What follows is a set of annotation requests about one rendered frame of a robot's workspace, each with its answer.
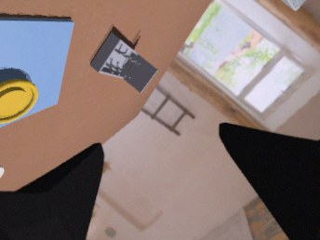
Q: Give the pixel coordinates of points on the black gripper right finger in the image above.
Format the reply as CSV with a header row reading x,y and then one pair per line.
x,y
285,173

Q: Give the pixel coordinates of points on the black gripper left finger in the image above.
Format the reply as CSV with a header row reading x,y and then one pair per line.
x,y
56,206

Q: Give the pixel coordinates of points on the light blue flat mat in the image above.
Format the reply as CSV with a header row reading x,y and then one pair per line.
x,y
35,49

